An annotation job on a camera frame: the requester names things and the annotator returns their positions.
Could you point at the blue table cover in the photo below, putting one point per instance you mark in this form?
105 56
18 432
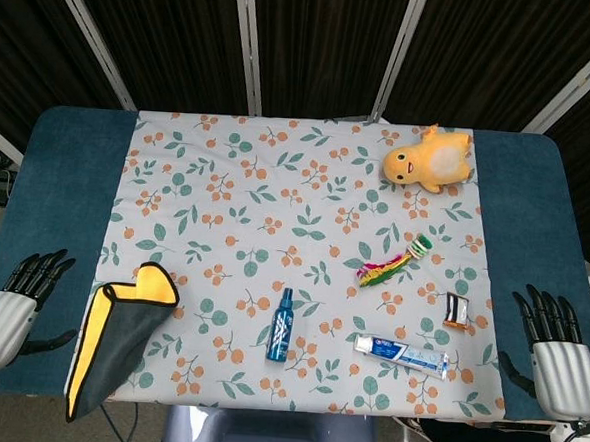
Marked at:
48 246

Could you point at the yellow plush duck toy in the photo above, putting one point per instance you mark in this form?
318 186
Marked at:
429 159

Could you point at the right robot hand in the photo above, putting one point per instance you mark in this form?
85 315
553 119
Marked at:
561 370

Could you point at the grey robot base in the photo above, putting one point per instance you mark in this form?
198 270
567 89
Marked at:
267 435

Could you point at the blue spray bottle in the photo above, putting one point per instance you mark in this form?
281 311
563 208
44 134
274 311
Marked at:
280 329

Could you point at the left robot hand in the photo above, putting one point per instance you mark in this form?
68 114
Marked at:
1 320

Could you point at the yellow grey microfiber cloth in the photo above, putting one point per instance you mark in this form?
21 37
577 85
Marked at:
118 330

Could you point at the floral patterned tablecloth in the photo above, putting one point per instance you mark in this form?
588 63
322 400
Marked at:
292 261

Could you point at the white blue toothpaste tube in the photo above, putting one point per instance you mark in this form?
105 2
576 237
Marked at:
401 354

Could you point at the folding screen partition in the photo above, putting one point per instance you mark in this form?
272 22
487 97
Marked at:
305 46

